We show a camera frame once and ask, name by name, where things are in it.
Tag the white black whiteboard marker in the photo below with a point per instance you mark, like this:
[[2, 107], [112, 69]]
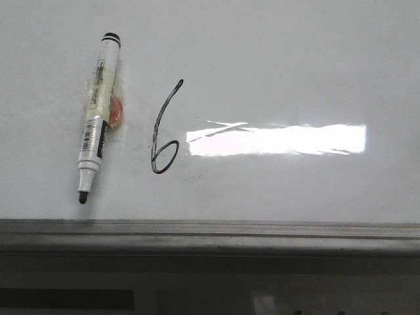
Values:
[[97, 114]]

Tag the white whiteboard with aluminium frame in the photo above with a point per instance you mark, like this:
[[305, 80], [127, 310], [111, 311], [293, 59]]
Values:
[[245, 136]]

